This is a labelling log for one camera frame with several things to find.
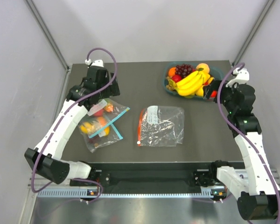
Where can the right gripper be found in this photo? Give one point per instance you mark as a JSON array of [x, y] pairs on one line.
[[214, 85]]

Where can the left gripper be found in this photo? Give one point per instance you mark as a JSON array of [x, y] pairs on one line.
[[112, 90]]

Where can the fake banana bunch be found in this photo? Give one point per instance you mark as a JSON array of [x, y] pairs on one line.
[[190, 84]]

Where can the purple grape bunch from bag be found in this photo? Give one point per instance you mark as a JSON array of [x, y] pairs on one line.
[[184, 70]]

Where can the red zip bag with fruit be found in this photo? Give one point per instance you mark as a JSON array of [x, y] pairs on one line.
[[160, 126]]

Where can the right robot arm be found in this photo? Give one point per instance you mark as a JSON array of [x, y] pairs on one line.
[[258, 198]]

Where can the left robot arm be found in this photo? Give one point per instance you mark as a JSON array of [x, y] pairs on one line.
[[45, 158]]

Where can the fake red tomato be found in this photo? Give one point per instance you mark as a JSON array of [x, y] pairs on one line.
[[213, 95]]

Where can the fake red peach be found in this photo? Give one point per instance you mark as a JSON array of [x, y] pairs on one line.
[[176, 78]]

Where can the upper blue zip bag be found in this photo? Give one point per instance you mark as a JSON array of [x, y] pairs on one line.
[[104, 113]]

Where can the blue zip bag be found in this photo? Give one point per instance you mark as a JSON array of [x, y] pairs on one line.
[[104, 113], [106, 137]]

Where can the fake longan cluster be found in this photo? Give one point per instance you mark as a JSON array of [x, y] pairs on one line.
[[171, 84]]

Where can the fake orange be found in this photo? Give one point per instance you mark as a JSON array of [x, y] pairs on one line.
[[172, 71]]

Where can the lower blue zip bag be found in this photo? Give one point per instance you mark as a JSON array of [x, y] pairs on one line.
[[106, 137]]

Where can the teal plastic fruit basket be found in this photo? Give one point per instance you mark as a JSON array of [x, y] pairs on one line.
[[214, 72]]

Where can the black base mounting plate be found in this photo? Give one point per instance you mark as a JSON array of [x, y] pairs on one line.
[[193, 173]]

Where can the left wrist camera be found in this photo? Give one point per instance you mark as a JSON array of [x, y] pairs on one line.
[[98, 63]]

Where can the grey slotted cable duct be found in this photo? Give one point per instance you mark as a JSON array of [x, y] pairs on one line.
[[92, 192]]

